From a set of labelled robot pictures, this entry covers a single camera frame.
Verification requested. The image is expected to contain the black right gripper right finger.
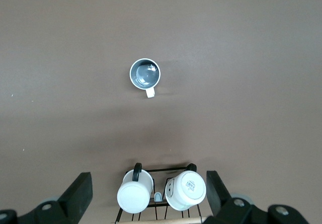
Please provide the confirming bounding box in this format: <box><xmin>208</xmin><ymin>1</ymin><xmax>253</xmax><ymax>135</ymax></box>
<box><xmin>202</xmin><ymin>170</ymin><xmax>314</xmax><ymax>224</ymax></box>

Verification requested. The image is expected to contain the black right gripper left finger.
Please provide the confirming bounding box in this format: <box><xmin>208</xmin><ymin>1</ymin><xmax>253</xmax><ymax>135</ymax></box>
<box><xmin>0</xmin><ymin>172</ymin><xmax>93</xmax><ymax>224</ymax></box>

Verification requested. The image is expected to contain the white mug grey inside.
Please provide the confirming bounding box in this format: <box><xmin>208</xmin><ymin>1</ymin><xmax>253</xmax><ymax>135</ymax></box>
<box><xmin>129</xmin><ymin>58</ymin><xmax>161</xmax><ymax>99</ymax></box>

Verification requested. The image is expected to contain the white mug labelled bottom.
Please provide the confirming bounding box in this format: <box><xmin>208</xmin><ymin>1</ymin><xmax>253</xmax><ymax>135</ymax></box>
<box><xmin>165</xmin><ymin>163</ymin><xmax>207</xmax><ymax>211</ymax></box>

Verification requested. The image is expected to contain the white mug plain bottom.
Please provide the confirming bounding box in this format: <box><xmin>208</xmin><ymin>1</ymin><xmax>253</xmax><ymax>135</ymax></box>
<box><xmin>116</xmin><ymin>162</ymin><xmax>154</xmax><ymax>214</ymax></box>

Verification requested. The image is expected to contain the brown table cover sheet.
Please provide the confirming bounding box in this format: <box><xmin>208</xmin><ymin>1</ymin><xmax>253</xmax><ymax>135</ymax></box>
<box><xmin>0</xmin><ymin>0</ymin><xmax>322</xmax><ymax>224</ymax></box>

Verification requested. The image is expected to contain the black wire mug rack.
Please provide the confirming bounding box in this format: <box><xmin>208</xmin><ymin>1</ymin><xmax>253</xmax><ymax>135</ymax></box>
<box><xmin>113</xmin><ymin>163</ymin><xmax>208</xmax><ymax>224</ymax></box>

